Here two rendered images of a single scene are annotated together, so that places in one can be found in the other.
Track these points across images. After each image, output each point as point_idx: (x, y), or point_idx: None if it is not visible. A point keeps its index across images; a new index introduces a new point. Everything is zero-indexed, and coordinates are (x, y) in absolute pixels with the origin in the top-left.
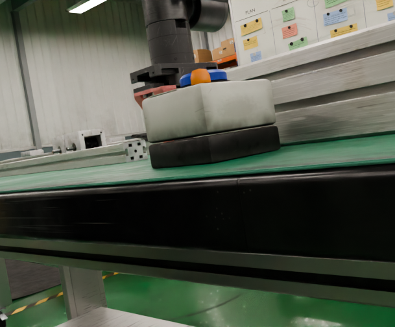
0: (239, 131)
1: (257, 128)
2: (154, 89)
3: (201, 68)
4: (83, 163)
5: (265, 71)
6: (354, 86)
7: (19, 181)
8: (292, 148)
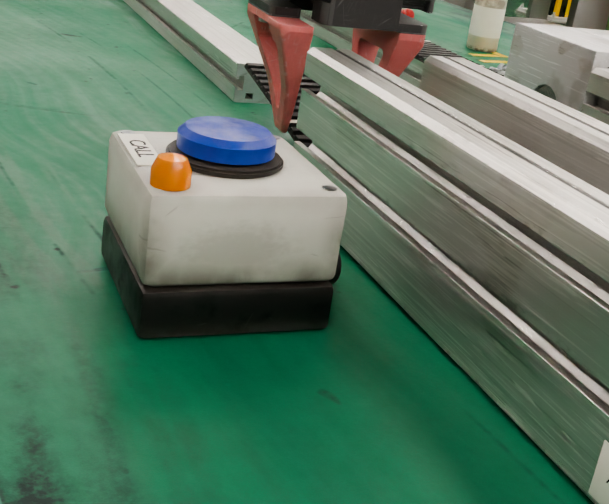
0: (228, 288)
1: (280, 285)
2: (271, 20)
3: (389, 1)
4: (188, 53)
5: (403, 136)
6: (497, 290)
7: (9, 94)
8: (340, 342)
